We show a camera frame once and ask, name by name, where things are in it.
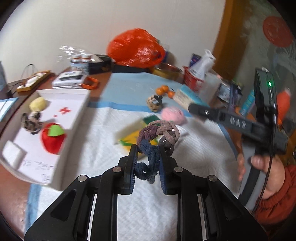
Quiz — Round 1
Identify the purple blue braided scrunchie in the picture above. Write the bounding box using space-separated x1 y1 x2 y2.
134 120 181 184

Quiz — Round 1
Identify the brown beige braided scrunchie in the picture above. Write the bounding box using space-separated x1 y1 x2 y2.
147 95 163 113

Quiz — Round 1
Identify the white blue sponge block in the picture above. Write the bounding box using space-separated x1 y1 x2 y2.
173 84 208 110

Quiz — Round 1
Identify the person right hand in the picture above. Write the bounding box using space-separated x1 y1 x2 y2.
237 152 287 200

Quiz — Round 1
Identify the pink fluffy ball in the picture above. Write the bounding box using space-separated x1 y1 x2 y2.
161 107 186 126

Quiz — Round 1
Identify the blue white absorbent pad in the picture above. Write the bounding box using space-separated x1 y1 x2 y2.
23 72 243 241

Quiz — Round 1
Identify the translucent plastic jug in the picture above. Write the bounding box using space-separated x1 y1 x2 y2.
199 72 221 104

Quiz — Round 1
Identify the mandarin orange right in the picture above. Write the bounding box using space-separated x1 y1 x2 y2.
167 91 175 99

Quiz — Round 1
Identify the mandarin orange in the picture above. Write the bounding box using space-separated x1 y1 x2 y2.
167 91 175 99
156 87 164 96
161 85 170 93

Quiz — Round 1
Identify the mandarin orange left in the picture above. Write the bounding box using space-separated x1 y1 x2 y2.
156 87 164 96

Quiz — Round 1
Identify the mandarin orange back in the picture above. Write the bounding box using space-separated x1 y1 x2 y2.
161 85 170 93

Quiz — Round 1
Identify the red plush apple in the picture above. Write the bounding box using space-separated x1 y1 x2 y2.
41 123 67 155

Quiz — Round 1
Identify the red plastic basket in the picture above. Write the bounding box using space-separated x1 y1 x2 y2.
183 66 204 92

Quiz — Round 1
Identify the white plastic bag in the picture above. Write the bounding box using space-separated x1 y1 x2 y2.
189 49 216 80

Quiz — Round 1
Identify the white foam tray box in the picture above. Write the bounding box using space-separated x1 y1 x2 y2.
1 89 90 191

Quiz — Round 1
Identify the metal bowl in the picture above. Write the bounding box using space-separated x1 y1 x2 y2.
149 63 182 81

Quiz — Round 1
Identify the blue can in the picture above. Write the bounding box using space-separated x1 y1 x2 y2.
189 54 201 67

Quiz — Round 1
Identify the leopard print scrunchie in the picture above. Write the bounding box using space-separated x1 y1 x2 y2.
21 111 43 135

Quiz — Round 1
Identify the white device box stack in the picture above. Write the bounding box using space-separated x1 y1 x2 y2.
52 71 87 88

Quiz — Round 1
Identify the yellow sponge piece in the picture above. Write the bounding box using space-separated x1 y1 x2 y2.
29 97 47 112

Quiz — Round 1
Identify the round tin with bottles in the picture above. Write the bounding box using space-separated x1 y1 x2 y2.
70 54 92 75

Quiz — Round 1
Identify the orange plastic bag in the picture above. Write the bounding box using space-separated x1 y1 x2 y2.
106 28 166 69

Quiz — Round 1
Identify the wooden tray with items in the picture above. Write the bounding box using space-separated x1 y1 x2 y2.
16 70 52 93

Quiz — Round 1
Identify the clear plastic wrap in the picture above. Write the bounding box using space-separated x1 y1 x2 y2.
56 45 92 62

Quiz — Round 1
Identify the pad on side table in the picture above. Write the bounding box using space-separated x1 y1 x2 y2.
0 97 18 121

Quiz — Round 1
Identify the orange strap handle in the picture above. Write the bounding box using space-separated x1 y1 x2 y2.
79 76 100 90

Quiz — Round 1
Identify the black cable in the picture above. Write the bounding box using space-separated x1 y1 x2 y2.
6 63 40 93

